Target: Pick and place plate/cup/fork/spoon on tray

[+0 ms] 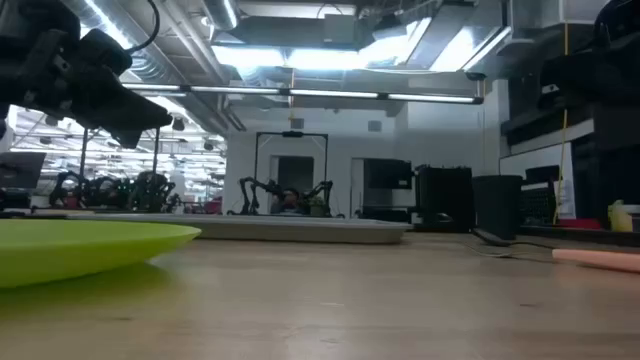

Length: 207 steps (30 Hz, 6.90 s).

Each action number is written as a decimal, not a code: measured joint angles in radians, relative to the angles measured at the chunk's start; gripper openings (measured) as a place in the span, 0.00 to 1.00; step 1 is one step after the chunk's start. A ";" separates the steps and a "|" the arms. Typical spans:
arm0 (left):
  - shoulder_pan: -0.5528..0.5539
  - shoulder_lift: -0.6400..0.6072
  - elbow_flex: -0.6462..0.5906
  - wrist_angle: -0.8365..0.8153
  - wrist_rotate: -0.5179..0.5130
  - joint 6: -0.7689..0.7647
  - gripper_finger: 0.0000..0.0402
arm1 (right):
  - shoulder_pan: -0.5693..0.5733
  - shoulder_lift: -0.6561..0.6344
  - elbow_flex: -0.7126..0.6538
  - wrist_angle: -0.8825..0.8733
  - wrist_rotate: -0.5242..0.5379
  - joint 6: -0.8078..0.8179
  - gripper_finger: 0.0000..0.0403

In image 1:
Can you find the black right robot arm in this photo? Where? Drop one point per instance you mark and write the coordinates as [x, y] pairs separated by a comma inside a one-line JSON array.
[[620, 25]]

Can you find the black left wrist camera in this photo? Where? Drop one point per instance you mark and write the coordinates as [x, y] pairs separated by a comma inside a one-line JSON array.
[[105, 50]]

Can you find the black aluminium table frame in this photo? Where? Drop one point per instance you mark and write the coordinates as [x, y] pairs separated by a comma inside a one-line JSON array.
[[600, 235]]

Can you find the dark computer monitor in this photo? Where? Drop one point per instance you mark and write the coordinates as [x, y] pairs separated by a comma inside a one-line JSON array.
[[20, 170]]

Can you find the black cabinet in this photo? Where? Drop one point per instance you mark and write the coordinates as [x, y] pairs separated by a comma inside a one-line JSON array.
[[445, 197]]

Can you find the person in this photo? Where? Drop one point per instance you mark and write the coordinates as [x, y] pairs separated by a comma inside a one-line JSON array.
[[289, 201]]

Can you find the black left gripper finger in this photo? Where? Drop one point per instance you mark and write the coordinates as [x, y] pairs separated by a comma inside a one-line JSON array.
[[130, 139], [137, 114]]

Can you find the red flat object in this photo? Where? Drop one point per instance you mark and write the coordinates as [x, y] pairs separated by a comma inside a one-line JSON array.
[[580, 223]]

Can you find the silver ventilation duct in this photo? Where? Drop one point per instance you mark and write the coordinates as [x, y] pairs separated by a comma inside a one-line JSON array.
[[150, 45]]

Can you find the black frame robot rig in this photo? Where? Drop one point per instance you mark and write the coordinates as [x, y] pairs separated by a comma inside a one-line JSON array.
[[291, 134]]

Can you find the long ceiling light bar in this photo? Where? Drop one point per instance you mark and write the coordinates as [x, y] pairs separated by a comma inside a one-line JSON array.
[[300, 93]]

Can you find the yellow green bottle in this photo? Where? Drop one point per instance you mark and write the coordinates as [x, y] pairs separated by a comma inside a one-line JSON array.
[[620, 217]]

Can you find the lime green plate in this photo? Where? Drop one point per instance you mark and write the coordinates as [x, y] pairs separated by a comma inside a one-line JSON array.
[[75, 247]]

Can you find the group of black robot arms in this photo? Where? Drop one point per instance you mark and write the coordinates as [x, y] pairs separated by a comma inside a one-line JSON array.
[[140, 192]]

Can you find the black wall screen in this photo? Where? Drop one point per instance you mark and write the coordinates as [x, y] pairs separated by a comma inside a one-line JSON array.
[[387, 174]]

